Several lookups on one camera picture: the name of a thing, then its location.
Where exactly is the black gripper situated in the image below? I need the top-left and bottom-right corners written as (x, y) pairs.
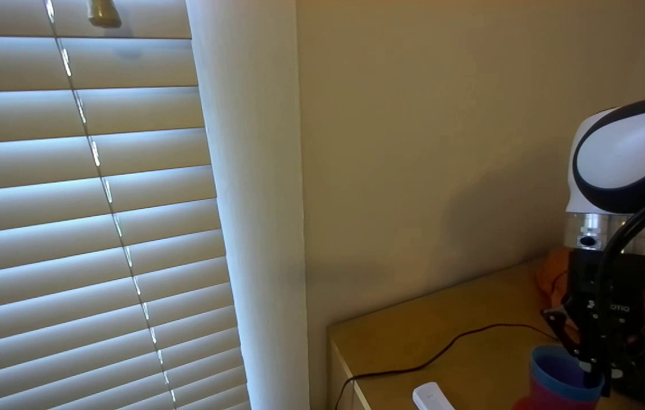
top-left (543, 248), bottom-right (645, 396)

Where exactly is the blue plastic cup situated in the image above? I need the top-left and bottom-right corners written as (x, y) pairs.
top-left (529, 343), bottom-right (605, 405)

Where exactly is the red plastic cup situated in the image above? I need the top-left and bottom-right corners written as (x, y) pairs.
top-left (522, 382), bottom-right (604, 410)

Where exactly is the orange cloth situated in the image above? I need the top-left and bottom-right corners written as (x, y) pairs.
top-left (532, 252), bottom-right (645, 328)

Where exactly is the white remote with face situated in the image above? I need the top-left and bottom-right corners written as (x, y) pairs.
top-left (410, 381), bottom-right (455, 410)

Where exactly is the white window blind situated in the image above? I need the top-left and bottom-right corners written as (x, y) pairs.
top-left (0, 0), bottom-right (251, 410)

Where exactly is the brass blind fitting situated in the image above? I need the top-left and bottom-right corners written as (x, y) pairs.
top-left (83, 0), bottom-right (123, 30)

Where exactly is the thin black cable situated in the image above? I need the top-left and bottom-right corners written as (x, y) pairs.
top-left (329, 322), bottom-right (557, 410)

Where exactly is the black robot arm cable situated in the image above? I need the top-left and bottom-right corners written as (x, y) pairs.
top-left (592, 177), bottom-right (645, 306)

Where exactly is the white window frame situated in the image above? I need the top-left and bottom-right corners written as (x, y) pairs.
top-left (182, 0), bottom-right (311, 410)

